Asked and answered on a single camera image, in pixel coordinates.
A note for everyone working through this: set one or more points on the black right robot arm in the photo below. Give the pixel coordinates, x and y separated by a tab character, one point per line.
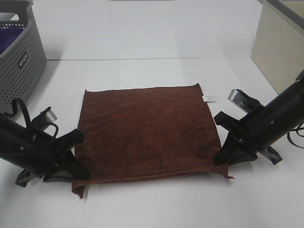
287	109

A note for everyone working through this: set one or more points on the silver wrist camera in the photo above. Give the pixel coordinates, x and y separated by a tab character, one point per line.
48	116
243	101

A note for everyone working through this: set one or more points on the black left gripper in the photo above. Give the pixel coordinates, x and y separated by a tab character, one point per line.
39	154

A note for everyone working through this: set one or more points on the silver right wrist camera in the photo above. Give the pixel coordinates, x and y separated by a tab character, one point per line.
243	101

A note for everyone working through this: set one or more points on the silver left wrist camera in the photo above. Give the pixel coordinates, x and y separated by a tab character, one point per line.
48	116

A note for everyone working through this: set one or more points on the brown towel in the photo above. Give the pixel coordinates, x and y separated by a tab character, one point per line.
146	134

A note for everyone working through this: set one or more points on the beige storage bin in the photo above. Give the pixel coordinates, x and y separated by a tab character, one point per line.
279	44

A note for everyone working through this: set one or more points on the grey perforated laundry basket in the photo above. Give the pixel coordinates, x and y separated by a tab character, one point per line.
23	62

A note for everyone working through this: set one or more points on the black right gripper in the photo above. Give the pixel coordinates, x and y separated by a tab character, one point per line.
253	133

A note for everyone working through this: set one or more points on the purple cloth in basket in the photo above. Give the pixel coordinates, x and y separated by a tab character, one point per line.
8	35

